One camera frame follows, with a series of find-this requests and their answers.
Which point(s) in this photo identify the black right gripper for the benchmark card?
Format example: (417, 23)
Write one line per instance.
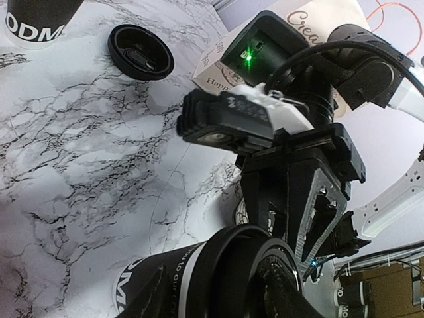
(302, 182)

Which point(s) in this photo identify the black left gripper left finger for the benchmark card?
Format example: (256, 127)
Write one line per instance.
(152, 301)

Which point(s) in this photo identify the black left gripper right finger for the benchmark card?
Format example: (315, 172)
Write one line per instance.
(288, 303)

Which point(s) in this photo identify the black plastic cup lid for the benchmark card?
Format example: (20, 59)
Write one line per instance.
(228, 279)

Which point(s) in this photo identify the black paper coffee cup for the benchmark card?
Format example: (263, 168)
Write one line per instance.
(36, 24)

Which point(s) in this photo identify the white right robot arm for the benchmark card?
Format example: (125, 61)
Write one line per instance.
(364, 68)

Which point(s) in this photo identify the background paper cups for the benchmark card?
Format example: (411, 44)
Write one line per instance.
(353, 300)

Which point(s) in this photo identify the cream bear paper bag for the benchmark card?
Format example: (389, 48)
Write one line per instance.
(263, 37)

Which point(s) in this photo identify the black lid stack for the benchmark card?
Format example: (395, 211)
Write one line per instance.
(139, 53)

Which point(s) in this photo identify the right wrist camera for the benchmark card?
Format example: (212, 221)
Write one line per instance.
(243, 121)

